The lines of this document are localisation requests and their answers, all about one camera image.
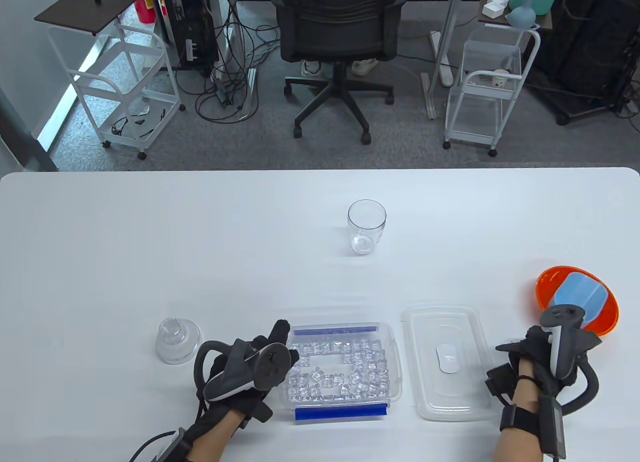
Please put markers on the black right wrist sensor box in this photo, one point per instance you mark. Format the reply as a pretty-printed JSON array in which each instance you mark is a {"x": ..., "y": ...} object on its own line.
[{"x": 552, "y": 427}]

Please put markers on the black computer tower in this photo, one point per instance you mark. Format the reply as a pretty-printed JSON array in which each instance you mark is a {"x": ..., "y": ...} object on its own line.
[{"x": 192, "y": 27}]

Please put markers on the white black controller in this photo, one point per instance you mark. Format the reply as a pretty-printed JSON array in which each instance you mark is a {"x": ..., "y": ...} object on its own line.
[
  {"x": 562, "y": 327},
  {"x": 272, "y": 364}
]

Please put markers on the brown side table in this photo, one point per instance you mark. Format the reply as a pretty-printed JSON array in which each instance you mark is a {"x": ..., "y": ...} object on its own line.
[{"x": 487, "y": 22}]

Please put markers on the dark brown board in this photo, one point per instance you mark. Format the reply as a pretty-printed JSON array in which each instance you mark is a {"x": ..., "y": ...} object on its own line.
[{"x": 90, "y": 4}]

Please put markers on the silver rail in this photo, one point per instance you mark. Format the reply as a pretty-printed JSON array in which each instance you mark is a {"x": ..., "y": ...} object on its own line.
[{"x": 248, "y": 89}]

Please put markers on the orange plastic bowl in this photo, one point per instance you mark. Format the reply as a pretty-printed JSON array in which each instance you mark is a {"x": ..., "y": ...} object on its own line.
[{"x": 546, "y": 282}]

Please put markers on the black office chair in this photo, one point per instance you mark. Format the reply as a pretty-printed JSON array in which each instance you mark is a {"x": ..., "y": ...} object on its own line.
[{"x": 340, "y": 27}]

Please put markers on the red fire extinguisher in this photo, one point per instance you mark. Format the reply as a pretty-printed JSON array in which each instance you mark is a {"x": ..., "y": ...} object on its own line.
[{"x": 145, "y": 9}]

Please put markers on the black wrist sensor box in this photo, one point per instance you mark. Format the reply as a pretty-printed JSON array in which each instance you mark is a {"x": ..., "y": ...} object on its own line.
[
  {"x": 552, "y": 427},
  {"x": 175, "y": 447}
]

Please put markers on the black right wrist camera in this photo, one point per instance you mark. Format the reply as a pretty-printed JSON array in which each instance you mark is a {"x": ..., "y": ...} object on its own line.
[{"x": 500, "y": 379}]

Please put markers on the white desk leg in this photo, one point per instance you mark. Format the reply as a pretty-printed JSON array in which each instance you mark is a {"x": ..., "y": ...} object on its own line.
[{"x": 445, "y": 42}]

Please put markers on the clear plastic shaker lid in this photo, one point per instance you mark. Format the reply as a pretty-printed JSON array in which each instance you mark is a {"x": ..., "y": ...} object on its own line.
[{"x": 177, "y": 339}]

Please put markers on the light blue vase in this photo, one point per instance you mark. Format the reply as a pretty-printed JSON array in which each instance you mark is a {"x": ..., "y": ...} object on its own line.
[{"x": 521, "y": 16}]

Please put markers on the person's left hand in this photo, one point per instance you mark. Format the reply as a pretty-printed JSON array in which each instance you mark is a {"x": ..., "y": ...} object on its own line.
[{"x": 250, "y": 404}]

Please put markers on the blue plastic scoop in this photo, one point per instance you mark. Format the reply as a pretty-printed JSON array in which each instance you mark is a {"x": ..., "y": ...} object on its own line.
[{"x": 582, "y": 294}]

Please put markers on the black left wrist sensor box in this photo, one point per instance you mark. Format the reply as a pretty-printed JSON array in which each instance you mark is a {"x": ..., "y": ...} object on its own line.
[{"x": 175, "y": 447}]

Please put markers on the person's right forearm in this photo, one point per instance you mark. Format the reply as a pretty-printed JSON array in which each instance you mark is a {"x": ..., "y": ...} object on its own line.
[{"x": 525, "y": 389}]

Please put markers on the clear container lid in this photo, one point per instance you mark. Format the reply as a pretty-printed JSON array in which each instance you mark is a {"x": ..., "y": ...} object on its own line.
[{"x": 445, "y": 387}]

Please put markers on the pile of ice cubes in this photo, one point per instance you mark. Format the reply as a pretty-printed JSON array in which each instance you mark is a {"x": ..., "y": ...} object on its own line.
[{"x": 372, "y": 377}]

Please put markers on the white power strip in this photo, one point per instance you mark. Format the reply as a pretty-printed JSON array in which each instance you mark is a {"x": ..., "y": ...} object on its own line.
[{"x": 442, "y": 57}]

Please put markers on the clear plastic shaker cup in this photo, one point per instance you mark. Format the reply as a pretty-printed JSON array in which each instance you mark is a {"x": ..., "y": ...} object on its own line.
[{"x": 366, "y": 232}]

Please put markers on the small white boxes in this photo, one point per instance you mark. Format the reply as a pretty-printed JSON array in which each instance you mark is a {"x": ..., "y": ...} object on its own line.
[{"x": 495, "y": 6}]

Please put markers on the clear container with blue latches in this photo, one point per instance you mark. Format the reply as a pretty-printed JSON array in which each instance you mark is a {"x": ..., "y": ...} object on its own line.
[{"x": 345, "y": 412}]

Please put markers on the black covered equipment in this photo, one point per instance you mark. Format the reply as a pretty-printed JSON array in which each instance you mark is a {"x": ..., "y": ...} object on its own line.
[{"x": 590, "y": 42}]

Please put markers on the person's right hand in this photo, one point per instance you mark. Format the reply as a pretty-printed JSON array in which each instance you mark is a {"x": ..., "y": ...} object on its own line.
[{"x": 535, "y": 357}]

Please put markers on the grey pillar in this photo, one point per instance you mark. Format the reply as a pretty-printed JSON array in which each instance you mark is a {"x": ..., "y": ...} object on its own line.
[{"x": 20, "y": 137}]

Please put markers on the white mug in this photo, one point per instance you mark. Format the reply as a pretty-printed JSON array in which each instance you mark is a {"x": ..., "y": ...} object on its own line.
[{"x": 500, "y": 79}]

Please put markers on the person's left forearm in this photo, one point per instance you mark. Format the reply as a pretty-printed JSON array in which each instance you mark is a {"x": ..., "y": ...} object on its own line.
[{"x": 215, "y": 439}]

